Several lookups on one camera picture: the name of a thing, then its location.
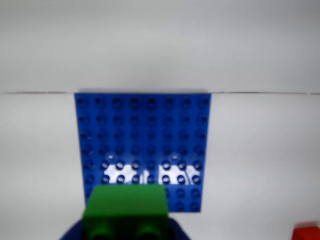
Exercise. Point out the red building block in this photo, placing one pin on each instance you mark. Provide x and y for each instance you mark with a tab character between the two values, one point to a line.
307	232

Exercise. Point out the green 2x2 building block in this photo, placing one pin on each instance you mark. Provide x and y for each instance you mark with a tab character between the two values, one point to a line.
125	202

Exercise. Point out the blue 8x8 studded baseplate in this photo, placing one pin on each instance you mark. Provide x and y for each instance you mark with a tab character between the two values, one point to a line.
142	130

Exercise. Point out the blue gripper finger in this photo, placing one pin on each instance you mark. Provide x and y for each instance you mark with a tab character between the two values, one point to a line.
73	231
178	231

